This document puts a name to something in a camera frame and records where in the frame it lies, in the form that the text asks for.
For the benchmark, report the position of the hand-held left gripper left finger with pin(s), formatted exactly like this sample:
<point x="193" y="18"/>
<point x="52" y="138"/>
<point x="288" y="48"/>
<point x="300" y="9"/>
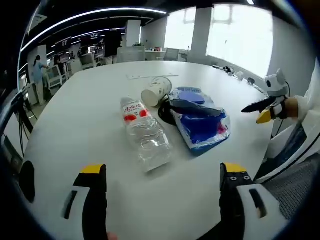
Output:
<point x="96" y="200"/>

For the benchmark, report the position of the person's left hand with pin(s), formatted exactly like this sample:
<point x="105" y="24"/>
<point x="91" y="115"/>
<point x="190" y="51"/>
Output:
<point x="112" y="236"/>

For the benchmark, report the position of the blue plastic bag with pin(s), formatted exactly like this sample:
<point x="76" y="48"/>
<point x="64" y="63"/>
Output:
<point x="202" y="127"/>

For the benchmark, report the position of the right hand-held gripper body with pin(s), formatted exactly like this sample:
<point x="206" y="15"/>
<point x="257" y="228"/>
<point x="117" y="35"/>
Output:
<point x="276" y="85"/>

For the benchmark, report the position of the grey office chair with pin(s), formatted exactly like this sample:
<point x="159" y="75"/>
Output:
<point x="172" y="54"/>

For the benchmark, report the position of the clear plastic water bottle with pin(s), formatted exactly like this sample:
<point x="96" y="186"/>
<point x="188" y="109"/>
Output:
<point x="147" y="135"/>

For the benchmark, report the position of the person's legs in jeans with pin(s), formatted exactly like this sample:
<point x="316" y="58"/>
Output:
<point x="292" y="142"/>

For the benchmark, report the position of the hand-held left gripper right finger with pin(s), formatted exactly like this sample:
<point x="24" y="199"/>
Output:
<point x="231" y="200"/>

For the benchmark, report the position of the black oval table grommet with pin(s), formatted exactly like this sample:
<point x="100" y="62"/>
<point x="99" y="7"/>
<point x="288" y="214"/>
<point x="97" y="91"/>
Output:
<point x="27" y="181"/>

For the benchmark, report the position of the person's right hand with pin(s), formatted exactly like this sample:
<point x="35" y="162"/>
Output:
<point x="291" y="107"/>

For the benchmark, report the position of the small devices on tabletop edge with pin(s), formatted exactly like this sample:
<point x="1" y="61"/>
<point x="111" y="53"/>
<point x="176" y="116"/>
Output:
<point x="237" y="75"/>

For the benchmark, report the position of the white paper cup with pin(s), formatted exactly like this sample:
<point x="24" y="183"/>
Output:
<point x="156" y="91"/>

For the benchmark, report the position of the grey mesh chair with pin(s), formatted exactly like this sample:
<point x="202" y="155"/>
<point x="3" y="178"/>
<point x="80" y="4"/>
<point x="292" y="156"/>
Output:
<point x="292" y="190"/>

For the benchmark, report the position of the white tabletop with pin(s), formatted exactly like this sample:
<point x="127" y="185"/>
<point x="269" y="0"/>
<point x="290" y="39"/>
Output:
<point x="87" y="125"/>

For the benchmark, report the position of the green potted plant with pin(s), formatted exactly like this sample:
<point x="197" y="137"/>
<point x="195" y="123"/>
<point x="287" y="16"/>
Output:
<point x="138" y="45"/>

